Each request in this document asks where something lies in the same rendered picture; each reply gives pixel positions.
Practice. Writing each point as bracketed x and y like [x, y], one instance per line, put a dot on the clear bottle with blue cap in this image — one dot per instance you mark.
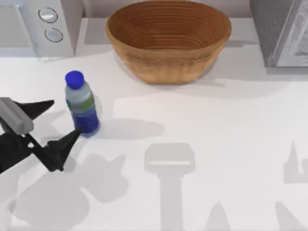
[81, 108]

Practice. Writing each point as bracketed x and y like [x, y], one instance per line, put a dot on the round microwave knob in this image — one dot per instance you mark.
[54, 34]
[48, 15]

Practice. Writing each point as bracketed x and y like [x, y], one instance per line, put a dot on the pale microwave oven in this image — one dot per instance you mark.
[65, 36]

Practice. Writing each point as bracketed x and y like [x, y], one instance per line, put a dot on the pale microwave door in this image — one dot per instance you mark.
[14, 29]

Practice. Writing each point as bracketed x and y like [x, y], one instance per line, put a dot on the brown woven basket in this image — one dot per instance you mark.
[168, 48]

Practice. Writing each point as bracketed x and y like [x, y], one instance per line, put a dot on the grey cabinet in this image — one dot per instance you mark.
[272, 31]

